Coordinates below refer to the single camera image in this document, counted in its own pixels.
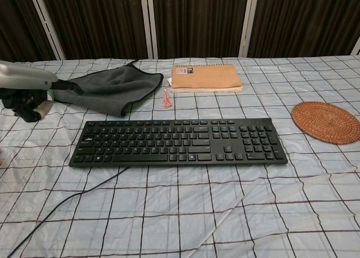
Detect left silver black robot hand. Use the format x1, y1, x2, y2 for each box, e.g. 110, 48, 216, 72
0, 60, 84, 123

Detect black computer keyboard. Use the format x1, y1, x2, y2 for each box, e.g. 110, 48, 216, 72
69, 117, 289, 168

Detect dark brown screen panel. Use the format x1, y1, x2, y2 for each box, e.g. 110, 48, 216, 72
151, 0, 250, 59
0, 0, 57, 62
247, 0, 360, 58
39, 0, 150, 61

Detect grey microfibre cloth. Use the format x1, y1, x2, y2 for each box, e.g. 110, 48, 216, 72
52, 60, 164, 117

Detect pink tassel bookmark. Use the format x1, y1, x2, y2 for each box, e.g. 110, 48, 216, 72
161, 77, 174, 109

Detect brown kraft spiral notebook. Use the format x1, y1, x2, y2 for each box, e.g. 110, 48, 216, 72
170, 64, 244, 93

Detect blue checked tablecloth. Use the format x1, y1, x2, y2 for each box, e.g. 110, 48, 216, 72
0, 54, 360, 258

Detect round woven rattan coaster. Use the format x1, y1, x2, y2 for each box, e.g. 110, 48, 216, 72
291, 101, 353, 145

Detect white screen frame post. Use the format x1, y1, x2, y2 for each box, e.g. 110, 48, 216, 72
237, 0, 260, 58
349, 37, 360, 56
27, 0, 68, 61
139, 0, 161, 59

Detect black keyboard cable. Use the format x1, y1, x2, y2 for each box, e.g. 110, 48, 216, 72
0, 166, 132, 258

